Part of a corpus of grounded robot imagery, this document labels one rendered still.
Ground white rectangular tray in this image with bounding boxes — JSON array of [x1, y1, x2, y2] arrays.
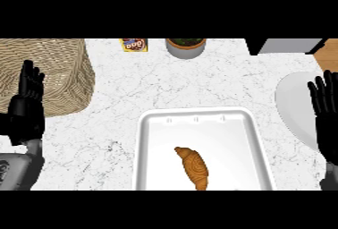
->
[[131, 106, 277, 191]]

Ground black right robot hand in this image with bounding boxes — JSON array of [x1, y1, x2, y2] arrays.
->
[[307, 69, 338, 181]]

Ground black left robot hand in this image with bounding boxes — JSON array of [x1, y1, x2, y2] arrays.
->
[[0, 59, 45, 147]]

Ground brown wooden board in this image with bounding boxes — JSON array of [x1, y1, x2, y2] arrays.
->
[[314, 38, 338, 72]]

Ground yellow snack box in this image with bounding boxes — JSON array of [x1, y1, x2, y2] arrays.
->
[[119, 38, 149, 54]]

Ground white round plate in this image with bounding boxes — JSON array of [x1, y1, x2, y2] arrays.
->
[[274, 71, 329, 154]]

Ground woven wicker basket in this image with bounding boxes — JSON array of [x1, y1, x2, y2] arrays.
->
[[0, 38, 96, 118]]

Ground grey and black appliance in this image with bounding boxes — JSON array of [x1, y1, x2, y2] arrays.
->
[[243, 38, 330, 56]]

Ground grey plant pot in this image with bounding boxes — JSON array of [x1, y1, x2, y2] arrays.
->
[[165, 38, 206, 59]]

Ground brown croissant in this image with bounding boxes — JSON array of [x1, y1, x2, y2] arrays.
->
[[172, 146, 208, 191]]

